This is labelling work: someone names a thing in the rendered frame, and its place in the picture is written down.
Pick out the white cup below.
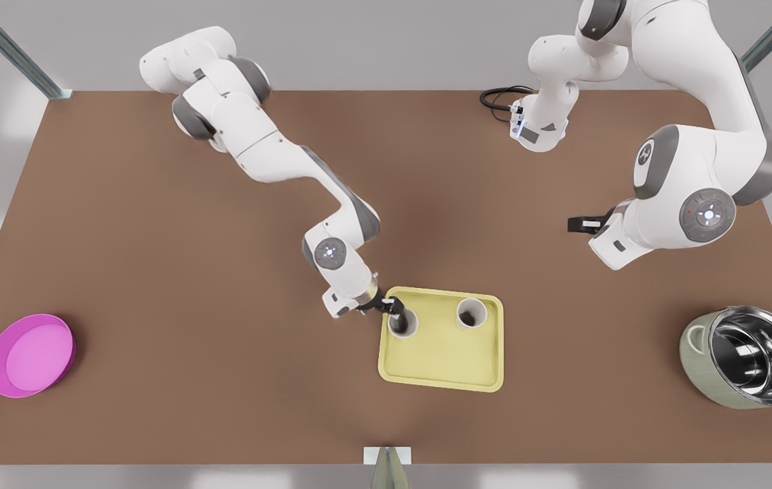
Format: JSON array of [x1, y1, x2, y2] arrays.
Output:
[[388, 307, 419, 338], [456, 298, 488, 331]]

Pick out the yellow tray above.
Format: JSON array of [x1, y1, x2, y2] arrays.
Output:
[[378, 286, 505, 394]]

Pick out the green steel pot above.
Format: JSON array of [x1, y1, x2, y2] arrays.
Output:
[[679, 306, 772, 410]]

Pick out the pink bowl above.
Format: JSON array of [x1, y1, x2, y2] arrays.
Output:
[[0, 313, 76, 399]]

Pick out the black cable loop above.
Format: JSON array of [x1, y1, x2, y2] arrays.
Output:
[[479, 86, 536, 124]]

